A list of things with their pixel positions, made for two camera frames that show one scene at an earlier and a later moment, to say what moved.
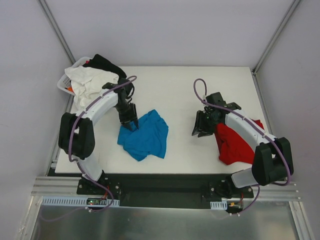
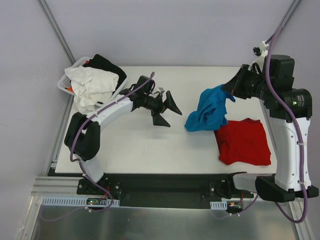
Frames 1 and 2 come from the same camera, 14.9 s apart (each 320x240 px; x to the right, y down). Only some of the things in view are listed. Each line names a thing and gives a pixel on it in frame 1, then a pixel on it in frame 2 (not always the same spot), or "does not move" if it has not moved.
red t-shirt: x=232 y=147 does not move
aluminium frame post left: x=53 y=22 does not move
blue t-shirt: x=149 y=139 → x=210 y=114
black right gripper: x=203 y=122 → x=240 y=81
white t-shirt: x=87 y=83 does not move
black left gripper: x=128 y=118 → x=161 y=109
